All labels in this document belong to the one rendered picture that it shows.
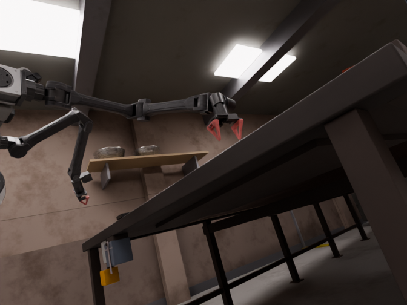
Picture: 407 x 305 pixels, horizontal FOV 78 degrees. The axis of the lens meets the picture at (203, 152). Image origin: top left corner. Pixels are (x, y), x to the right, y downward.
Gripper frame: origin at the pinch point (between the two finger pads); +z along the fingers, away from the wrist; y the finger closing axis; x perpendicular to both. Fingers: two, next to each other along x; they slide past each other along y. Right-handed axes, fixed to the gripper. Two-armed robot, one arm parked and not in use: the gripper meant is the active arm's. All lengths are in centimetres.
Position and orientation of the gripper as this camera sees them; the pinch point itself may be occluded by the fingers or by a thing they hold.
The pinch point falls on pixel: (229, 137)
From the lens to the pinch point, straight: 100.0
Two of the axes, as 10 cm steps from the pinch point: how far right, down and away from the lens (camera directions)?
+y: -8.7, 0.8, -4.9
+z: 2.6, 9.1, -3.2
